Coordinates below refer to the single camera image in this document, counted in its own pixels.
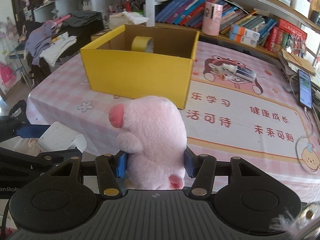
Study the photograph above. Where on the orange white box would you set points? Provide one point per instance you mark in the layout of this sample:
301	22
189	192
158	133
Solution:
238	30
242	39

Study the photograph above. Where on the brown envelope paper stack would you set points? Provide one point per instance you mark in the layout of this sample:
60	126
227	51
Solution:
294	62

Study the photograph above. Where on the orange white box upper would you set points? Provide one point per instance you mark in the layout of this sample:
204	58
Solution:
238	30

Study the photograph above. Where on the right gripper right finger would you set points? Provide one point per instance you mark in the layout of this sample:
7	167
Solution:
202	168

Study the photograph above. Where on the yellow tape roll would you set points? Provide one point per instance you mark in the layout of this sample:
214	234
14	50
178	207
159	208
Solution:
142	44

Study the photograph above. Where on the beige eraser block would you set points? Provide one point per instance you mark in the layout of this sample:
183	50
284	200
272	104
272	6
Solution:
59	137

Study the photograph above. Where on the white pen holder box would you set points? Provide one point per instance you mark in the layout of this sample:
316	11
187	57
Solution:
300	6

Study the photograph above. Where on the red dictionary book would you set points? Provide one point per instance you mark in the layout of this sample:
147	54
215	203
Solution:
291	29

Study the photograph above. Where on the orange white box lower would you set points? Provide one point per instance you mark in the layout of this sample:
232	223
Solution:
242	39

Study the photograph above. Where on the pink checkered tablecloth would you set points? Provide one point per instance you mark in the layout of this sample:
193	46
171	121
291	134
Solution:
258	121

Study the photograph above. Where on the staples box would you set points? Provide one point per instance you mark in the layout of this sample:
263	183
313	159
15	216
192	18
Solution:
226	76

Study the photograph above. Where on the black smartphone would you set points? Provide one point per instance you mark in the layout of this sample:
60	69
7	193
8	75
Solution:
305	92

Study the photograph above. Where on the yellow cardboard box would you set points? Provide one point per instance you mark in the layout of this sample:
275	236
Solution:
113	68

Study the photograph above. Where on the pink cylindrical dispenser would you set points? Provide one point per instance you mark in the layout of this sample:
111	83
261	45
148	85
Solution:
212	19

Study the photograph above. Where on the pile of clothes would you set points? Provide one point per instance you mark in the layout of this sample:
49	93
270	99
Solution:
61	38

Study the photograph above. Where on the tissue box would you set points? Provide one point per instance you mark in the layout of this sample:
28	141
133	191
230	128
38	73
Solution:
125	17

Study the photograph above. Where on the white wooden bookshelf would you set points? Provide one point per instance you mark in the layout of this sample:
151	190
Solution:
257	15

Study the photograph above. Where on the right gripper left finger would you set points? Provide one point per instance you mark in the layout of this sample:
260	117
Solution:
109	168

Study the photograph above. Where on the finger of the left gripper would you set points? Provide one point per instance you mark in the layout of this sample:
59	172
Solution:
41	159
32	131

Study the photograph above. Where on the pink plush pig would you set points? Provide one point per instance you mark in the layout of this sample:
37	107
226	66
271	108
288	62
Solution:
153	135

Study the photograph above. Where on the white spray bottle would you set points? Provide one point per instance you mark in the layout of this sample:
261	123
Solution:
241	72

